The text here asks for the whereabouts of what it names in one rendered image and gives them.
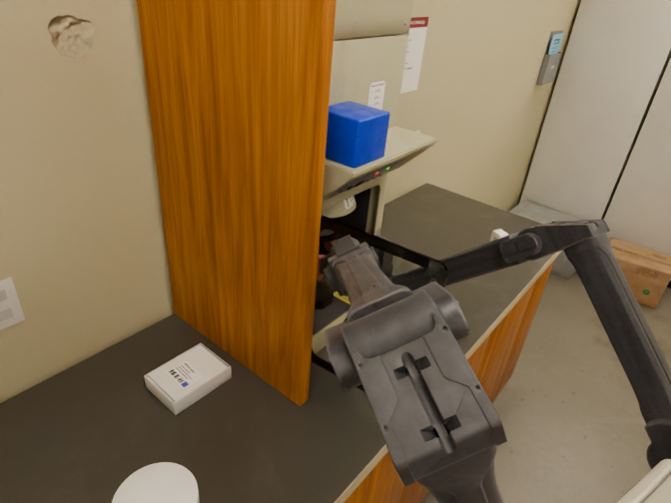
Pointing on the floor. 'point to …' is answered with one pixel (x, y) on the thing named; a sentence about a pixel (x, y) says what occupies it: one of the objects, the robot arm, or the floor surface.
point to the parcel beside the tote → (643, 270)
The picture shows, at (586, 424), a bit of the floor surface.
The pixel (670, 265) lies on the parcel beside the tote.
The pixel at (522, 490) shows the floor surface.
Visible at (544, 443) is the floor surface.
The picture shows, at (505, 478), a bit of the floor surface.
